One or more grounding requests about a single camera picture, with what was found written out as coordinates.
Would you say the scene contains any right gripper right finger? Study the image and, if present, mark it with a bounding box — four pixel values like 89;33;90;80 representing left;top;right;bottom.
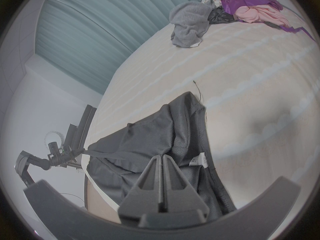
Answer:
162;154;210;222

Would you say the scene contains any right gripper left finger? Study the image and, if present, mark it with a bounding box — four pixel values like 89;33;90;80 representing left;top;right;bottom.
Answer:
118;155;163;227

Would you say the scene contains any black T-shirt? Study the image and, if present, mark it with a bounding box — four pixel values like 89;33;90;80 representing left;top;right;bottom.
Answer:
86;80;237;225

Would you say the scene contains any bed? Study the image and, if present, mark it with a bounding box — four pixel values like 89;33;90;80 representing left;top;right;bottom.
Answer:
84;0;320;225

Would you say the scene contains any blue-green curtain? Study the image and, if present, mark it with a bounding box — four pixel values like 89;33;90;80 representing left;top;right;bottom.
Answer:
36;0;133;96
47;0;209;52

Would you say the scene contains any grey garment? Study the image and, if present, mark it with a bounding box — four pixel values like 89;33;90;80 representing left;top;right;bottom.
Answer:
169;0;217;48

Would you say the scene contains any shiny black garment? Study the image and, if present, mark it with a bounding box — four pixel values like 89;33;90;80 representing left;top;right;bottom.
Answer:
208;6;241;25

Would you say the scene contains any pink garment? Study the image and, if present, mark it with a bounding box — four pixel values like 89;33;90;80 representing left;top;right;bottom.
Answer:
233;4;292;27

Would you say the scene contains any purple garment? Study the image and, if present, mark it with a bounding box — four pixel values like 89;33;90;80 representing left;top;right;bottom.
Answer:
220;0;315;41

